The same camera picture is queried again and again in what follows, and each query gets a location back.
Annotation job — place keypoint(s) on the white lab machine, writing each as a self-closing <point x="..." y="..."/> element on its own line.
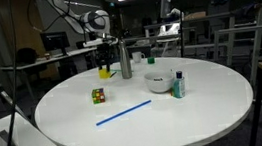
<point x="165" y="8"/>

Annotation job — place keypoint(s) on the black pen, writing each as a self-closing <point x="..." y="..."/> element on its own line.
<point x="113" y="74"/>

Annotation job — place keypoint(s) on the white mug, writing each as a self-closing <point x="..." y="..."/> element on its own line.
<point x="137" y="56"/>

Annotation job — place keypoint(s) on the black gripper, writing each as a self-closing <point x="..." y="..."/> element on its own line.
<point x="105" y="52"/>

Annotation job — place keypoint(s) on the brown paper cup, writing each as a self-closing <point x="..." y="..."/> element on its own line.
<point x="47" y="56"/>

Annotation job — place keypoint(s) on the multicoloured Rubik's cube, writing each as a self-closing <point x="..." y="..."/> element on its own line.
<point x="98" y="96"/>

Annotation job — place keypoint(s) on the white bowl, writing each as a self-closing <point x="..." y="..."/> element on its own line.
<point x="159" y="83"/>

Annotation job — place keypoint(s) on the yellow block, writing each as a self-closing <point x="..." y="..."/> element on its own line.
<point x="104" y="74"/>

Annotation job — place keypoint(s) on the blue straw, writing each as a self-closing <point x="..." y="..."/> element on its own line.
<point x="123" y="112"/>

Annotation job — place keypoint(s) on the long white office desk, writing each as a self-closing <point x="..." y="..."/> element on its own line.
<point x="52" y="58"/>

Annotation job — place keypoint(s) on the black vertical pole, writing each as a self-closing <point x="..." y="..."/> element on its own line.
<point x="182" y="36"/>

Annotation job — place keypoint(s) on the teal hand sanitizer bottle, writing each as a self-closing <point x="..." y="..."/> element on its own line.
<point x="179" y="89"/>

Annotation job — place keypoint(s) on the grey metal frame table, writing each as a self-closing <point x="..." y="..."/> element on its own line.
<point x="256" y="29"/>

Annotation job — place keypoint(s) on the large black computer monitor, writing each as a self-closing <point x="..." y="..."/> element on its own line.
<point x="54" y="40"/>

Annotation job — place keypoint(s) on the stainless steel bottle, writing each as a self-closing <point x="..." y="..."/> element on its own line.
<point x="125" y="62"/>

